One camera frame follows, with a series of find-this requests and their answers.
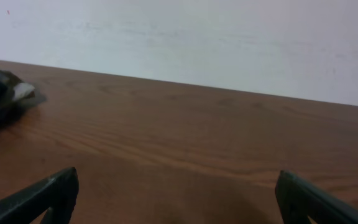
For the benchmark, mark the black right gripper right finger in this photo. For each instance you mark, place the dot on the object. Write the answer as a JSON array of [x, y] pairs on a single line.
[[301, 202]]

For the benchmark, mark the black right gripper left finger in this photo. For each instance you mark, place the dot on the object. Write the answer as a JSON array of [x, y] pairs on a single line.
[[54, 196]]

